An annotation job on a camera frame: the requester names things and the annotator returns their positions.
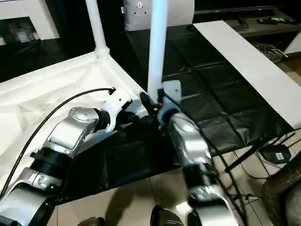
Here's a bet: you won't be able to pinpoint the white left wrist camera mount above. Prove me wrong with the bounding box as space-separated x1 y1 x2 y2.
103 90 134 132

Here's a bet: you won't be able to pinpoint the white plastic table leg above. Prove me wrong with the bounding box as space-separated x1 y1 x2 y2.
147 0 169 101
85 0 111 59

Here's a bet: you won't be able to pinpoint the white plastic table top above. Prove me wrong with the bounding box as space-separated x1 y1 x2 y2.
0 50 153 196

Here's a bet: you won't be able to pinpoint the black remote control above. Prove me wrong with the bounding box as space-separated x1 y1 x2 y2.
256 17 296 24

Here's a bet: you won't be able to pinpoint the dark left robot foot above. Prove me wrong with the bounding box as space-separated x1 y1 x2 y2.
79 216 106 226

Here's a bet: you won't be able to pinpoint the black table mat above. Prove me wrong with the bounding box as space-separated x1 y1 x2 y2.
0 23 296 205

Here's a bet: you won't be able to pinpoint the dark robot foot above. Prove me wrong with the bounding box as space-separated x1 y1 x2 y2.
150 204 183 226
79 216 106 226

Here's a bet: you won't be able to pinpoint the dark right robot foot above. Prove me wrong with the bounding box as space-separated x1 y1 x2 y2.
150 204 183 226

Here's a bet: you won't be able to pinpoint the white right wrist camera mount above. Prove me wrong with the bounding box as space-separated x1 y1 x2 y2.
156 80 183 129

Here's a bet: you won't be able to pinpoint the brown wicker basket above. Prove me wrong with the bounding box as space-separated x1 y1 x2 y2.
261 162 301 226

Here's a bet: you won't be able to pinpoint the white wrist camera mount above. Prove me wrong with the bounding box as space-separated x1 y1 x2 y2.
103 90 134 132
156 80 183 129

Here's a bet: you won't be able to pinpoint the white glass-door cabinet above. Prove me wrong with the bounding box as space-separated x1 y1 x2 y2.
0 0 61 45

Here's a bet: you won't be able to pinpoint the white storage box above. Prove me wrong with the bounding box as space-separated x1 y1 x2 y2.
283 30 301 58

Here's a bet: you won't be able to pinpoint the grey low tv bench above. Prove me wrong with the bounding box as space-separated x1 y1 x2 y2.
224 16 301 38

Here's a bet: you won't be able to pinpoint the black router box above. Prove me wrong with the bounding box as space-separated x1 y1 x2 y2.
262 145 292 163

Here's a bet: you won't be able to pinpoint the black metal stand leg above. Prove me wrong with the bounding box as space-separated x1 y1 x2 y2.
224 133 296 172

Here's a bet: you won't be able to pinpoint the grey pillow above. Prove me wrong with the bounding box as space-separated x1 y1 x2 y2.
121 0 196 31

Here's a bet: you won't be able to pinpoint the tangled white cables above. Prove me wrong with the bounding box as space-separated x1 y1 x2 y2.
255 42 289 62

